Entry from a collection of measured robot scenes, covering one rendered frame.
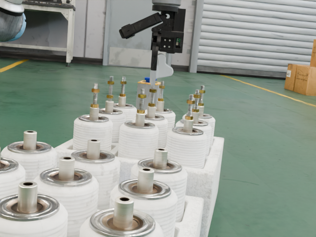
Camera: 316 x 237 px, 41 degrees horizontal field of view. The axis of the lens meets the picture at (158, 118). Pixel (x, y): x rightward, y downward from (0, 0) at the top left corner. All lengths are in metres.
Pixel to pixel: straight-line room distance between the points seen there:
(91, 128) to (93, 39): 5.25
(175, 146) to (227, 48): 5.56
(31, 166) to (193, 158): 0.40
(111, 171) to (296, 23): 6.28
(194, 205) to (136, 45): 5.57
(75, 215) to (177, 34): 0.62
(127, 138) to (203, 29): 5.44
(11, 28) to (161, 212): 1.04
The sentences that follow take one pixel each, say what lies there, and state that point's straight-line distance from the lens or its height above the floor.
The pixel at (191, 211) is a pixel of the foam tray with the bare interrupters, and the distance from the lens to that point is 0.74.
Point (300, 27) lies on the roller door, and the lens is 6.93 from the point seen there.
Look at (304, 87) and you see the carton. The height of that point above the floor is 0.08.
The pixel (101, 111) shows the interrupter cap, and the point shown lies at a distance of 1.17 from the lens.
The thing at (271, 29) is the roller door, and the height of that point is 0.73.
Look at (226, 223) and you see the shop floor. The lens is 1.17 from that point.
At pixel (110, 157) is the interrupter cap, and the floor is 0.25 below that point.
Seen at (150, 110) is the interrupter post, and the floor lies 0.27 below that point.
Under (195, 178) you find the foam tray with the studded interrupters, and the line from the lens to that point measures 0.96.
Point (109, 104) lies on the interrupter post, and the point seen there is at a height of 0.27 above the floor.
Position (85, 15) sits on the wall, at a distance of 6.25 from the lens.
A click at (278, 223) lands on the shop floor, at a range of 1.23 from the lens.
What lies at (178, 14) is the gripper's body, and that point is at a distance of 1.11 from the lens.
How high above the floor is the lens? 0.46
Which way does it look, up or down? 11 degrees down
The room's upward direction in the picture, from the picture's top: 5 degrees clockwise
